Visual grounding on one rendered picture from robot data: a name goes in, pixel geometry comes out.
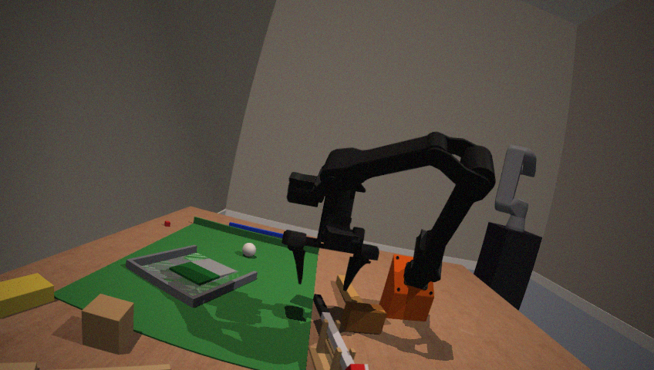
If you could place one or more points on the yellow rectangular block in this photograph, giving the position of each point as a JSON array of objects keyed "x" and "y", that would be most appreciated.
[{"x": 23, "y": 293}]

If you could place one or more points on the white ball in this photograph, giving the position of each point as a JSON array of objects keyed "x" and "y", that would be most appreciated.
[{"x": 249, "y": 249}]

